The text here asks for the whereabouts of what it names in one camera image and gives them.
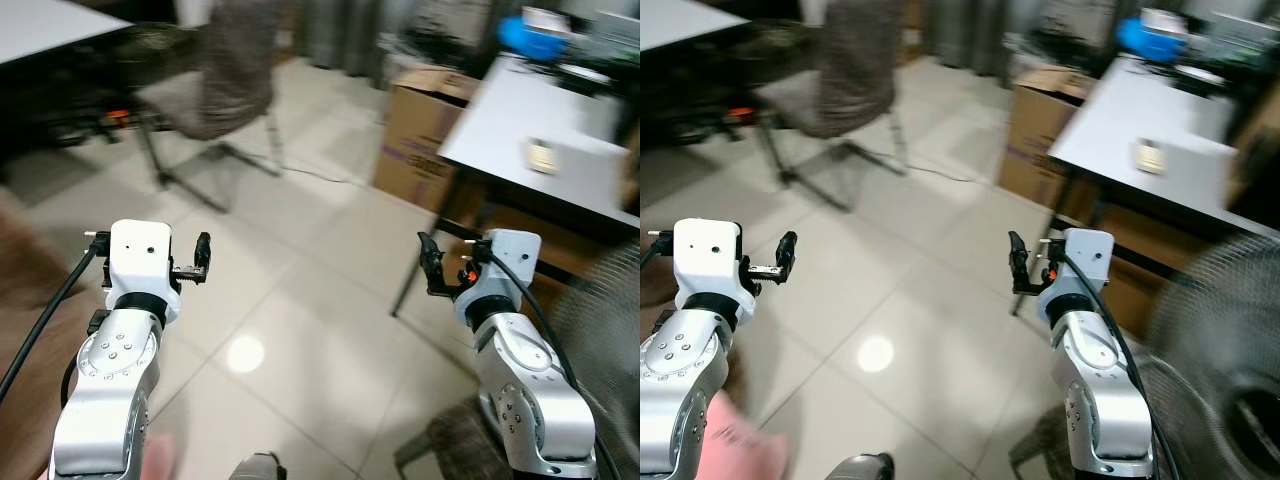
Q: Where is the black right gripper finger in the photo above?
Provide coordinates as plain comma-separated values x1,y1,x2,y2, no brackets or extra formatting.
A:
1008,231,1033,295
418,232,447,297

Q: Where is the brown sofa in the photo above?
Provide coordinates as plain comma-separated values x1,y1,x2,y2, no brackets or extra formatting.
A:
640,250,677,341
0,188,106,480

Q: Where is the pink pillow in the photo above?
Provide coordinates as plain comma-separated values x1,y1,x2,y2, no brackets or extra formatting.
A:
698,392,792,480

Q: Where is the brown cardboard box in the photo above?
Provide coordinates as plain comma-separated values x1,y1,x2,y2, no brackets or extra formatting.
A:
371,64,483,213
996,64,1103,211

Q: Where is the small beige card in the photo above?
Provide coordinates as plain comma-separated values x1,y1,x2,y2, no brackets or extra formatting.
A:
1134,139,1167,177
526,137,562,177

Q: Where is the dark low stool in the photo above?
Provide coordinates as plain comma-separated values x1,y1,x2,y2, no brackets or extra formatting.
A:
393,393,493,480
1007,403,1077,480

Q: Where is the white table with black legs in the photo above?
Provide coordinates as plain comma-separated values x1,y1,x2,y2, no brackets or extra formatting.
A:
1010,52,1280,336
390,52,641,319

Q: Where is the brown woven chair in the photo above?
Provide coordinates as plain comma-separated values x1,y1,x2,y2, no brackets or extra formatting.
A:
128,0,288,213
752,0,913,213

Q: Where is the dark robot foot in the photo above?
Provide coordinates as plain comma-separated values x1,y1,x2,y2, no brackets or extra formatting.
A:
229,451,288,480
829,451,897,480

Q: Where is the white desk with dark underside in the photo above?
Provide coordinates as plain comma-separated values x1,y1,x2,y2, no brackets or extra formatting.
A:
640,0,753,161
0,0,137,181

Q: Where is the blue round object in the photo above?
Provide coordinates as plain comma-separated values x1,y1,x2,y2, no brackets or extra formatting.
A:
1116,16,1193,68
499,14,573,68

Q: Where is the small white box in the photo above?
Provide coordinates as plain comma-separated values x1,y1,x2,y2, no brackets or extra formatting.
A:
519,6,573,37
1139,7,1193,37

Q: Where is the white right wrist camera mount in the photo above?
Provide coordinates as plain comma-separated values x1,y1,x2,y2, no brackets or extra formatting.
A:
1040,228,1115,303
464,229,544,303

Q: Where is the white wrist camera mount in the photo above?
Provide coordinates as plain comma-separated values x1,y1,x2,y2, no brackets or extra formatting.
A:
1040,228,1115,303
464,229,544,303
672,218,744,301
104,219,182,301

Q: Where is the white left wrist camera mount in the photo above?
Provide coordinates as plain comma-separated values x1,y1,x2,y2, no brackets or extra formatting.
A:
672,218,744,301
104,219,182,301

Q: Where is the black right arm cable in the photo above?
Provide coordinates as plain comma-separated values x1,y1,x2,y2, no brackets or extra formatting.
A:
1062,253,1183,480
488,250,623,480

